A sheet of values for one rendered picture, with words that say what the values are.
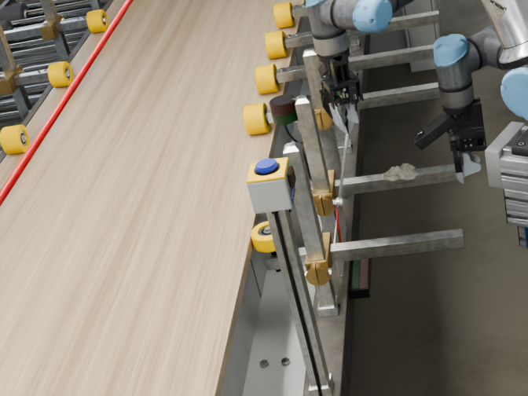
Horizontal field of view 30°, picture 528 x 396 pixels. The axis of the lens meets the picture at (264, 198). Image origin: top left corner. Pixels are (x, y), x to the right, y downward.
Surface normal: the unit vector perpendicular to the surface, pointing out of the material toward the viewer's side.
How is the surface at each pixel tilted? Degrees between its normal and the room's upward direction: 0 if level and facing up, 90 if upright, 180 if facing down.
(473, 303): 0
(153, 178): 0
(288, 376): 0
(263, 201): 90
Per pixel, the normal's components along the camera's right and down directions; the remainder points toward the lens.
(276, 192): -0.11, 0.52
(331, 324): -0.22, -0.84
